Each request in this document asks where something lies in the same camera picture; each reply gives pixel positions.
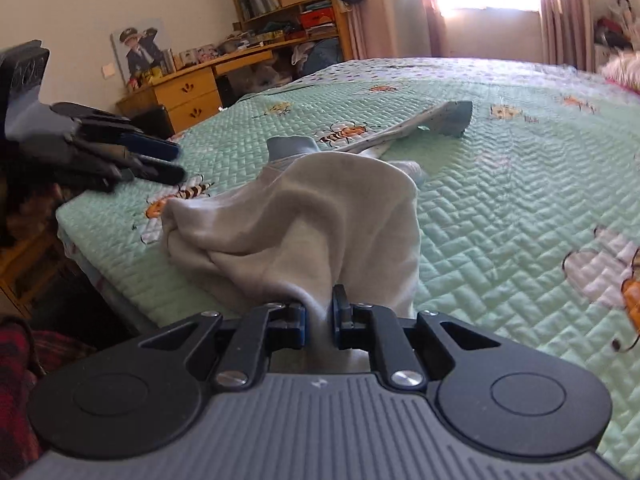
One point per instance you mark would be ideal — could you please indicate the wooden desk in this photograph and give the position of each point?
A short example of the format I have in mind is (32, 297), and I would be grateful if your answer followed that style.
(190, 95)

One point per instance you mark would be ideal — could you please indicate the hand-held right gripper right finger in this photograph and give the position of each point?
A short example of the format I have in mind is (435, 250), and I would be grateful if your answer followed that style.
(338, 321)

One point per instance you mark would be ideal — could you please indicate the uniformed figure poster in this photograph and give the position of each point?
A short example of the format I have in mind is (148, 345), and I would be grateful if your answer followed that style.
(140, 50)

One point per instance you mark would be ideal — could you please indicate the pile of bags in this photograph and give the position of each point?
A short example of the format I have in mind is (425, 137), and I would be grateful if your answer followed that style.
(617, 25)

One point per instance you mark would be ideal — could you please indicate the green quilted bedspread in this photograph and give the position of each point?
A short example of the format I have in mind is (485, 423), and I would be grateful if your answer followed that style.
(500, 200)

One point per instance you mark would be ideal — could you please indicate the white star-print sweatshirt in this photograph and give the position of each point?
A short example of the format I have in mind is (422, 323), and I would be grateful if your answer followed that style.
(325, 220)

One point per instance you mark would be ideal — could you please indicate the pink curtain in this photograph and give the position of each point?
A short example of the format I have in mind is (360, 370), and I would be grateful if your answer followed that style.
(567, 10)
(390, 10)

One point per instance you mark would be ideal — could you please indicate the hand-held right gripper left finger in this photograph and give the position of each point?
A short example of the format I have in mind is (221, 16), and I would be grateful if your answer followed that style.
(300, 329)

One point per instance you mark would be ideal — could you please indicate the wall switch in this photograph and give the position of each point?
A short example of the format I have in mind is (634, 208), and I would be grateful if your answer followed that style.
(108, 70)

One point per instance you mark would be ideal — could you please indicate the black box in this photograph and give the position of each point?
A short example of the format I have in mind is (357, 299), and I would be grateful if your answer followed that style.
(152, 122)

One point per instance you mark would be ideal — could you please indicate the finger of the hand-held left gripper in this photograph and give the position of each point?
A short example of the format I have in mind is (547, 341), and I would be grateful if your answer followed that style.
(160, 173)
(150, 144)

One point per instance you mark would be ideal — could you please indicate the red plaid clothing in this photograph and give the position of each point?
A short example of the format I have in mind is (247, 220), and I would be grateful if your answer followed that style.
(20, 385)

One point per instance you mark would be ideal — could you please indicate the blue round cushion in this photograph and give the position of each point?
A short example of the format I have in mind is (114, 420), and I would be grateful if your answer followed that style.
(322, 57)

